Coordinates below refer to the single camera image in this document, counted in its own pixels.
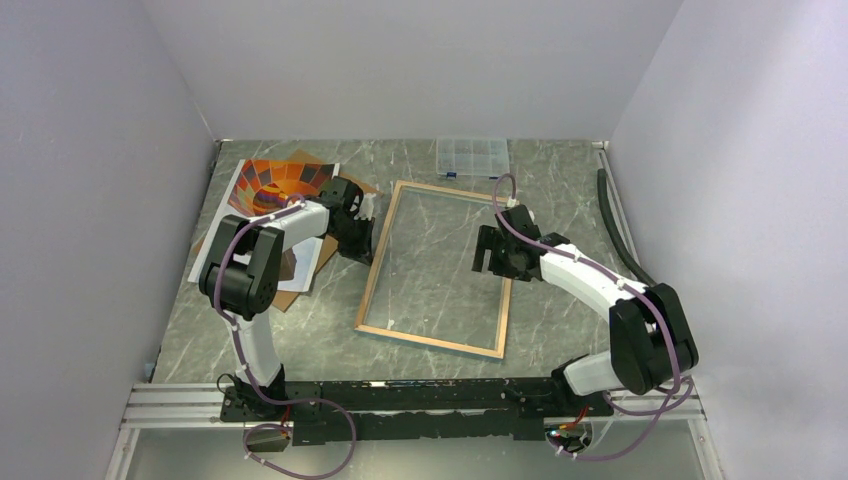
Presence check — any aluminium rail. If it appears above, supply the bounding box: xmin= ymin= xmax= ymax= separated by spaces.
xmin=121 ymin=382 xmax=707 ymax=429

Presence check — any blue picture frame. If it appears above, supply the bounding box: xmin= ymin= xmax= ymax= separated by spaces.
xmin=354 ymin=180 xmax=514 ymax=361

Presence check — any clear glass pane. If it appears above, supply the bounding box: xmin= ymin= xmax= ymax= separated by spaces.
xmin=364 ymin=186 xmax=508 ymax=349

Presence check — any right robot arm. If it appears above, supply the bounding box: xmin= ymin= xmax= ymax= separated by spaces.
xmin=472 ymin=205 xmax=698 ymax=415

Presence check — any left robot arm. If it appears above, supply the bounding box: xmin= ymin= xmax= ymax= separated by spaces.
xmin=198 ymin=177 xmax=374 ymax=420

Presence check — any clear plastic organizer box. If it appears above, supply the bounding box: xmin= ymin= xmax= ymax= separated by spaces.
xmin=436 ymin=137 xmax=510 ymax=179

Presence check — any black hose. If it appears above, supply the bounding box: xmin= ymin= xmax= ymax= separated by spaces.
xmin=596 ymin=167 xmax=657 ymax=287

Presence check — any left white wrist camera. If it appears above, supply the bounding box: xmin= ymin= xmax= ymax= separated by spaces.
xmin=354 ymin=195 xmax=374 ymax=221

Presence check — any black base bar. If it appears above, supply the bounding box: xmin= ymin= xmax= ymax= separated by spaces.
xmin=220 ymin=375 xmax=613 ymax=446

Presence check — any hot air balloon photo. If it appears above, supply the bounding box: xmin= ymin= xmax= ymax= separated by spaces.
xmin=187 ymin=158 xmax=341 ymax=294

